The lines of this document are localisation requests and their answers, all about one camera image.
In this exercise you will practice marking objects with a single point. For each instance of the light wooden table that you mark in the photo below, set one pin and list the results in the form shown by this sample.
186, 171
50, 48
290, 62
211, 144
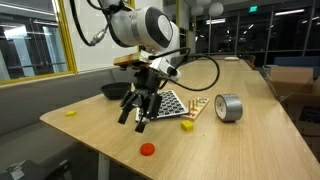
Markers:
216, 65

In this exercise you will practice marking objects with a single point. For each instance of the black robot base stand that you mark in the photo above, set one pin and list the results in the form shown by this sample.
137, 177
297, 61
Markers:
33, 171

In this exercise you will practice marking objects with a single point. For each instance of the dark chair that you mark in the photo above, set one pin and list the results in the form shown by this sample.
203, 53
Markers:
251, 60

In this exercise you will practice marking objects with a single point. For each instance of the flat yellow block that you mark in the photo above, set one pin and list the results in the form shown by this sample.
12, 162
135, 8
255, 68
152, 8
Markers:
71, 113

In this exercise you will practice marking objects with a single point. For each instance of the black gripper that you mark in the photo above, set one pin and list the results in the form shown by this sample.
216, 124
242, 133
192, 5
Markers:
148, 83

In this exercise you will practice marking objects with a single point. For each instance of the green exit sign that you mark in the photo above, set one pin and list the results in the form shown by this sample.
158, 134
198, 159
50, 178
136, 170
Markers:
253, 9

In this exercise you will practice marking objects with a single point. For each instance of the white plate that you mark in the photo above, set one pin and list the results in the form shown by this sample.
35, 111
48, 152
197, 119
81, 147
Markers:
231, 58

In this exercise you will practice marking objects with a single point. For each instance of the gray upholstered bench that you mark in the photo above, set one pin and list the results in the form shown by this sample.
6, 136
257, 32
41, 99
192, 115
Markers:
33, 106

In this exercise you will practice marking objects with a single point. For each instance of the round orange disc block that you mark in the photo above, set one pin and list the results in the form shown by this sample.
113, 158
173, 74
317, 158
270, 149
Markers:
145, 151

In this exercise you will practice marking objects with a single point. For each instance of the wrist camera mount plate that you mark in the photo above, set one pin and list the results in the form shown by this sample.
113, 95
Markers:
126, 60

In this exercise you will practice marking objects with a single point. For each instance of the wooden peg toy board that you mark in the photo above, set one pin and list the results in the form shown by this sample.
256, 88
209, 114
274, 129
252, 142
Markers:
200, 108

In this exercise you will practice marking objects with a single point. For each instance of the brown cardboard box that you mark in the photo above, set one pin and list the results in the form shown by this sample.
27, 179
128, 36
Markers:
300, 103
290, 80

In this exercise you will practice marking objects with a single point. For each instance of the silver duct tape roll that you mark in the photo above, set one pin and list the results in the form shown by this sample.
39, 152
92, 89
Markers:
231, 108

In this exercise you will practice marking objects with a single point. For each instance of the ceiling tube light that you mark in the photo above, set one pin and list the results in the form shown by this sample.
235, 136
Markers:
289, 12

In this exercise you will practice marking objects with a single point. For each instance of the white table leg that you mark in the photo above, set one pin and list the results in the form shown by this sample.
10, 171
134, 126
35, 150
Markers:
104, 166

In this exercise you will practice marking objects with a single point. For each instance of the black white checkerboard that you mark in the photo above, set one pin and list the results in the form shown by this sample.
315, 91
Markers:
170, 103

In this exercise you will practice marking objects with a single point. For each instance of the yellow cube block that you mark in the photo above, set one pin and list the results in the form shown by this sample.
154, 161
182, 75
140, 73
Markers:
187, 126

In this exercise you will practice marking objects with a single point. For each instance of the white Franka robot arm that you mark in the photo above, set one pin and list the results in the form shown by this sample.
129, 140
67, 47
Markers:
140, 26

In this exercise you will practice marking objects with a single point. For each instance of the black bowl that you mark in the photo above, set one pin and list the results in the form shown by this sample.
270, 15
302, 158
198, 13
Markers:
113, 90

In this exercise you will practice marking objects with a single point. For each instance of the white round pendant lamp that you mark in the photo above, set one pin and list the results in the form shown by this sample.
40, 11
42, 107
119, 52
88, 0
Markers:
197, 10
216, 9

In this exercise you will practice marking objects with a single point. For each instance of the yellow framed window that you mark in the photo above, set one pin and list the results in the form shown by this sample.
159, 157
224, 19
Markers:
71, 40

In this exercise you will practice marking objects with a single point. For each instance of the blue sofa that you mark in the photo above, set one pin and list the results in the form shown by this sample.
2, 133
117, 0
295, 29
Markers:
296, 61

